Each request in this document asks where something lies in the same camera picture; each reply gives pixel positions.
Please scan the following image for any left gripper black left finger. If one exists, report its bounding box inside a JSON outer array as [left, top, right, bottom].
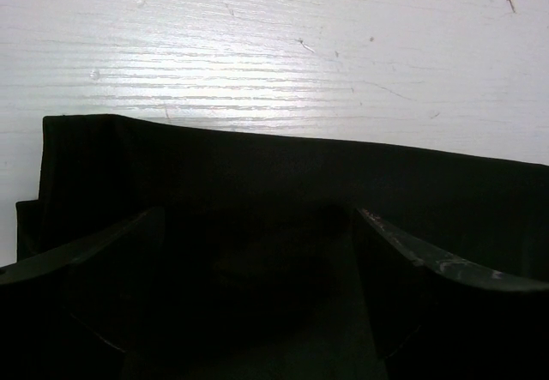
[[1, 208, 165, 379]]

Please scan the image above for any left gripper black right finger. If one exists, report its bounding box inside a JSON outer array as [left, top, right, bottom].
[[352, 209, 548, 379]]

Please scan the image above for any black t shirt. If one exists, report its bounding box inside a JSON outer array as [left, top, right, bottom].
[[16, 115, 548, 379]]

